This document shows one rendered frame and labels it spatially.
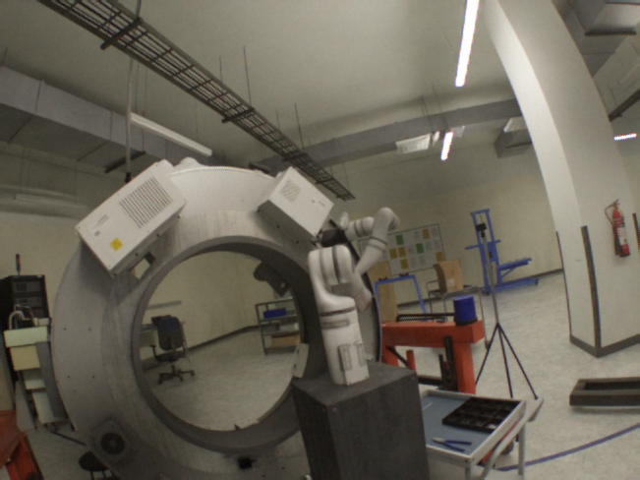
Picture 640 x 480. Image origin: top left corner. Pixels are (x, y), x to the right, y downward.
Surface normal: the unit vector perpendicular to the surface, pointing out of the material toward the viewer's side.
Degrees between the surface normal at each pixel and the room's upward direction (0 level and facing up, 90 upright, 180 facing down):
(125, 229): 90
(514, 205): 90
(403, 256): 90
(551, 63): 90
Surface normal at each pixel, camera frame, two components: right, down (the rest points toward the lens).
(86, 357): 0.54, -0.18
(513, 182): -0.29, -0.04
